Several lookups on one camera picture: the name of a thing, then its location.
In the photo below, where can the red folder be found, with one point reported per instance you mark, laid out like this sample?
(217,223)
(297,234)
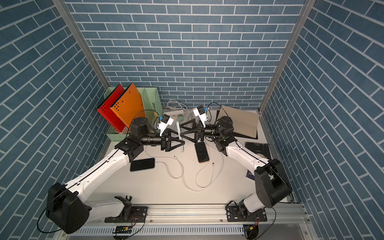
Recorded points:
(108,114)

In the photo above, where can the phone lying left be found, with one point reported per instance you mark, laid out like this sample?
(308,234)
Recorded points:
(143,164)

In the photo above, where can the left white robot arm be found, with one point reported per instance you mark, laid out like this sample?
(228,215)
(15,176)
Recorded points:
(67,204)

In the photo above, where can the beige notebook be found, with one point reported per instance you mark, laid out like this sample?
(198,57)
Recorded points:
(245,123)

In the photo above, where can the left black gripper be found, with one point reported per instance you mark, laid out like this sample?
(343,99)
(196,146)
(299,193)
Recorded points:
(165,145)

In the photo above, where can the green file organizer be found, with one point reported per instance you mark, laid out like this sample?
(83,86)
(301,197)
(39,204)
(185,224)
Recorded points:
(152,106)

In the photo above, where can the orange folder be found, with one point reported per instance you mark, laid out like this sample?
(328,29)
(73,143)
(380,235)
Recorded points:
(129,105)

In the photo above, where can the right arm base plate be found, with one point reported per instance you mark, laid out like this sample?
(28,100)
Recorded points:
(234,214)

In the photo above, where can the phone with green case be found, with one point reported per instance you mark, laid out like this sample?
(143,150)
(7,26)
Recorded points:
(179,132)

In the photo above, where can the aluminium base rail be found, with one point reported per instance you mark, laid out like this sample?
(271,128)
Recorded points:
(214,214)

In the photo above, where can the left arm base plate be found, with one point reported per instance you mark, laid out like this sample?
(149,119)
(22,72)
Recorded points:
(135,214)

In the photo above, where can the phone with pink case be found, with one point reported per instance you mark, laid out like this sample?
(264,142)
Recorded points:
(202,153)

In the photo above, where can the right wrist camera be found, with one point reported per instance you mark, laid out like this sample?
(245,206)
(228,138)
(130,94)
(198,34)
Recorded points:
(200,112)

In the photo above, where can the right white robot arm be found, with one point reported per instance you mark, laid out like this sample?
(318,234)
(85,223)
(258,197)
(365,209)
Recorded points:
(271,181)

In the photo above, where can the black book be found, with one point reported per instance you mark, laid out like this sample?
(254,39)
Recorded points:
(260,149)

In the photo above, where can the white power strip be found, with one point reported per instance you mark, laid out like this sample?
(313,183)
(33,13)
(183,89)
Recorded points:
(174,113)

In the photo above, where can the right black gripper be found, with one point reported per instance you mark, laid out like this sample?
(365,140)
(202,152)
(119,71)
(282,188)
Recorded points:
(200,134)

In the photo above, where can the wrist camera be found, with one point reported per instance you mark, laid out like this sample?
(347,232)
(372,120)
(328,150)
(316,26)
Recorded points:
(165,121)
(200,112)

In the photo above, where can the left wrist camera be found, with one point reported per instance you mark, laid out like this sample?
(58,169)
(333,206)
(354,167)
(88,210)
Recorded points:
(165,121)

